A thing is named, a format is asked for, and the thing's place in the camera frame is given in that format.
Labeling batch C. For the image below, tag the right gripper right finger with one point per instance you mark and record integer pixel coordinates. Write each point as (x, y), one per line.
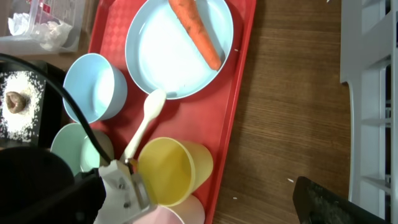
(315, 204)

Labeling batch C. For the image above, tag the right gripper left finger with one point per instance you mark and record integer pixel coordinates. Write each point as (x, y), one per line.
(75, 203)

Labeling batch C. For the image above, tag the mint green bowl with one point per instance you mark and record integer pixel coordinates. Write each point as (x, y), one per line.
(74, 146)

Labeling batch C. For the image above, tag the white rice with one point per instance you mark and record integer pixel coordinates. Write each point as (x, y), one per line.
(21, 93)

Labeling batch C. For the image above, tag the yellow plastic cup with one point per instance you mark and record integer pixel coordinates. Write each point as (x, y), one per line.
(173, 169)

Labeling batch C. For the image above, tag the pink plastic cup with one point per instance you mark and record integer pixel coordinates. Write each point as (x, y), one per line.
(190, 211)

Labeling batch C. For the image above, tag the light blue bowl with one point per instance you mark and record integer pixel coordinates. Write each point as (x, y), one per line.
(97, 87)

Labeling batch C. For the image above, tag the brown mushroom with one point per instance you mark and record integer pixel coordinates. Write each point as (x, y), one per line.
(15, 102)

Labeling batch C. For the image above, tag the white tissue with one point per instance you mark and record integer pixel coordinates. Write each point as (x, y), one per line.
(51, 35)

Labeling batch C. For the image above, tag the orange carrot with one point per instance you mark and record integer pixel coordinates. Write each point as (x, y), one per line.
(189, 17)

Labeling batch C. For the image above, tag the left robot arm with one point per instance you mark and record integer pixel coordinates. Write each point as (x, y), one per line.
(37, 167)

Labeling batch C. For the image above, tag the clear plastic waste bin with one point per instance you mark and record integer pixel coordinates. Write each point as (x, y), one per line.
(40, 11)

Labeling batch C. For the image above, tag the grey dishwasher rack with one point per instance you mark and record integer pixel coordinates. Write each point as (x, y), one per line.
(368, 64)

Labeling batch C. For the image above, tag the black plastic tray bin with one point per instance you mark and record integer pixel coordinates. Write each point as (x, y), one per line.
(39, 121)

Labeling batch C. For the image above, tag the white plastic spoon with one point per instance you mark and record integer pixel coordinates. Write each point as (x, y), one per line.
(153, 105)

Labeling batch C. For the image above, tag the red serving tray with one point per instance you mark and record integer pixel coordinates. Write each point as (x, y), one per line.
(205, 117)

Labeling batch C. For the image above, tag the light blue plate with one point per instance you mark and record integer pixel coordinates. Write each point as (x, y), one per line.
(160, 54)

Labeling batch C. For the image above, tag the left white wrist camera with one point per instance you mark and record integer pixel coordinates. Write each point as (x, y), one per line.
(127, 198)

